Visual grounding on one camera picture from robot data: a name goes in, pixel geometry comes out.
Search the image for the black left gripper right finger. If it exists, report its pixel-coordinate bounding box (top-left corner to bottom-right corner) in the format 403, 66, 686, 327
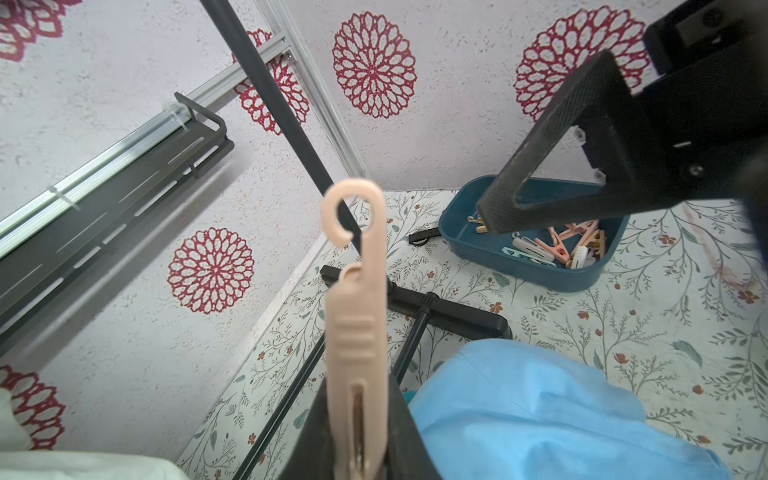
384, 375, 441, 480

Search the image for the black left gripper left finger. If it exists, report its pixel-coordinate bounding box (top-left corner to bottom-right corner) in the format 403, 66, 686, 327
279, 380, 335, 480

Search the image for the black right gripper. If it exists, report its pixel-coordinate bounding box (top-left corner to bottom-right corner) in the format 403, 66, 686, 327
477, 1, 767, 254

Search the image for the light blue t-shirt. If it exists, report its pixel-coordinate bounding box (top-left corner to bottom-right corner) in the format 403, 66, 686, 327
409, 339, 732, 479

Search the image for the peach beige clothespin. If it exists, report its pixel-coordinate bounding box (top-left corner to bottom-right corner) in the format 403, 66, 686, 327
321, 179, 389, 479

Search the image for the white t-shirt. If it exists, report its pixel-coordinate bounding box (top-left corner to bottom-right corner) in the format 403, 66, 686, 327
1, 389, 187, 479

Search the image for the teal plastic clothespin bin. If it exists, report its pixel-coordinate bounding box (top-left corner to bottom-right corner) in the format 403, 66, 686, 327
437, 173, 631, 294

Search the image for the black clothes rack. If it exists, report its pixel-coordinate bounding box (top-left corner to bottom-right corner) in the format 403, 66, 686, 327
204, 1, 511, 479

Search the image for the black wall shelf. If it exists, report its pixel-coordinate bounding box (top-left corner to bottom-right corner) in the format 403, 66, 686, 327
1, 94, 234, 353

